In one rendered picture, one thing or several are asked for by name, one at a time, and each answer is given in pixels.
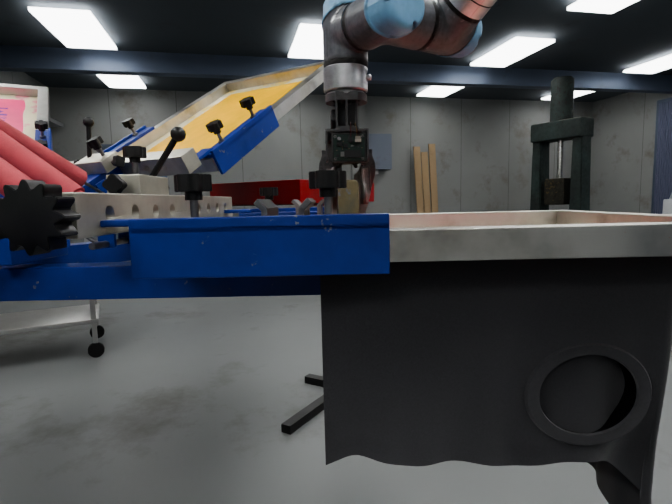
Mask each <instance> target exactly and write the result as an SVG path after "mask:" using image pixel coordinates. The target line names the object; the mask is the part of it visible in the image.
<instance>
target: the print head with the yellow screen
mask: <svg viewBox="0 0 672 504"><path fill-rule="evenodd" d="M323 69H324V62H318V63H313V64H308V65H303V66H299V67H294V68H289V69H284V70H279V71H275V72H270V73H265V74H260V75H256V76H251V77H246V78H241V79H236V80H232V81H227V82H223V83H222V84H220V85H219V86H217V87H216V88H214V89H212V90H211V91H209V92H208V93H206V94H205V95H203V96H201V97H200V98H198V99H197V100H195V101H194V102H192V103H190V104H189V105H187V106H186V107H184V108H183V109H181V110H179V111H178V112H176V113H175V114H173V115H172V116H170V117H168V118H167V119H165V120H164V121H162V122H161V123H159V124H157V125H156V126H154V127H146V126H145V125H144V126H142V127H141V128H139V129H137V130H136V131H135V130H134V124H135V121H134V119H133V118H132V117H131V118H129V119H126V120H124V121H122V124H123V126H124V127H125V128H127V127H128V128H129V129H131V131H132V132H133V133H131V134H129V135H128V136H126V137H124V138H123V139H121V140H120V141H118V142H116V143H115V144H113V145H112V146H110V147H108V148H107V149H105V150H104V151H103V150H102V149H101V148H102V146H101V144H102V143H104V141H103V139H102V138H101V136H95V137H93V138H92V139H91V127H92V126H93V125H94V121H93V119H92V118H90V117H85V118H84V119H83V124H84V125H85V126H86V138H87V142H86V144H87V156H86V157H84V158H83V159H81V160H74V161H70V162H71V163H73V164H74V165H76V166H78V167H79V168H81V169H82V170H84V171H86V172H87V181H86V182H88V183H89V184H91V185H93V186H94V187H96V188H98V189H99V190H101V191H103V192H104V193H107V190H106V189H105V188H104V187H103V186H102V183H103V182H104V181H105V180H106V175H110V174H117V175H118V174H133V171H132V163H129V158H123V151H122V147H124V146H142V147H146V152H147V157H146V158H140V160H141V163H138V167H139V174H143V175H150V173H151V171H152V170H153V168H154V166H155V165H156V163H157V161H158V160H159V158H160V157H161V155H162V153H163V152H164V150H165V148H166V147H167V145H168V143H169V142H170V140H171V135H170V131H171V130H172V128H174V127H177V126H178V127H181V128H183V129H184V130H185V132H186V138H185V139H184V140H183V141H181V142H177V144H176V145H175V147H174V149H173V150H172V152H171V153H170V155H169V157H168V158H167V160H166V162H165V163H164V165H163V167H162V168H161V170H160V172H159V173H158V175H157V176H169V175H177V174H191V173H202V172H216V171H220V173H221V174H224V173H226V172H227V171H228V170H229V169H230V168H231V167H233V166H234V165H235V164H236V163H237V162H238V161H239V160H241V159H242V158H243V157H244V156H245V155H246V154H248V153H249V152H250V151H251V150H252V149H253V148H255V147H256V146H257V145H258V144H259V143H260V142H261V141H263V140H264V139H265V138H266V137H267V136H268V135H270V134H271V133H272V132H273V131H274V130H275V129H277V128H278V127H279V124H278V120H279V119H280V118H282V117H283V116H284V115H285V114H286V113H287V112H289V111H290V110H291V109H292V108H293V107H295V106H296V105H297V104H298V103H299V102H300V101H302V100H303V99H304V98H305V97H306V96H308V95H309V94H310V93H311V92H312V91H314V90H315V89H316V88H317V87H318V86H319V85H321V84H322V83H323V82H324V80H323ZM92 148H93V149H94V150H96V151H97V152H98V154H92Z"/></svg>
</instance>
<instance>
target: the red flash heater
mask: <svg viewBox="0 0 672 504"><path fill-rule="evenodd" d="M262 187H278V196H273V200H271V201H272V202H273V203H274V204H275V205H293V204H292V203H291V201H292V200H299V201H300V202H301V203H303V202H304V201H305V199H306V198H313V199H314V200H315V201H316V203H315V204H314V205H313V206H317V204H318V203H319V202H320V201H321V200H322V199H324V197H320V195H319V189H310V188H309V180H306V179H294V180H275V181H257V182H238V183H220V184H212V191H210V196H223V197H232V206H255V205H254V204H253V203H254V202H255V201H256V200H257V199H265V196H260V191H259V188H262ZM369 202H374V183H373V184H372V188H371V194H370V198H369Z"/></svg>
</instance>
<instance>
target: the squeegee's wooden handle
mask: <svg viewBox="0 0 672 504"><path fill-rule="evenodd" d="M338 213H339V214H360V208H359V183H358V181H356V180H347V187H346V188H339V189H338Z"/></svg>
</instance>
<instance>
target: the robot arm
mask: <svg viewBox="0 0 672 504"><path fill-rule="evenodd" d="M496 1H497V0H325V2H324V4H323V19H322V30H323V62H324V69H323V80H324V93H325V94H326V95H325V104H326V105H328V106H332V107H335V109H332V110H331V111H330V124H331V129H325V144H326V151H325V150H322V157H321V160H320V163H319V170H335V167H333V165H337V168H338V169H339V168H340V167H341V166H342V165H349V164H352V165H353V167H354V168H357V164H360V163H361V167H360V170H359V171H357V172H356V173H355V174H354V176H353V178H354V180H356V181H358V183H359V208H360V214H363V213H365V212H366V210H367V207H368V203H369V198H370V194H371V188H372V184H373V180H374V176H375V169H376V168H375V161H374V159H373V156H372V149H369V128H358V106H362V105H365V104H367V94H366V93H367V92H368V82H367V81H370V80H371V79H372V76H371V75H370V74H367V72H368V51H370V50H373V49H375V48H377V47H379V46H381V45H391V46H396V47H400V48H405V49H410V50H416V51H422V52H427V53H432V54H436V55H438V56H440V57H451V58H454V57H455V58H462V57H465V56H467V55H469V54H470V53H471V52H472V51H473V50H474V49H475V48H476V47H477V45H478V41H479V38H480V37H481V35H482V21H481V19H482V18H483V17H484V16H485V15H486V13H487V12H488V11H489V10H490V9H491V7H492V6H493V5H494V4H495V2H496Z"/></svg>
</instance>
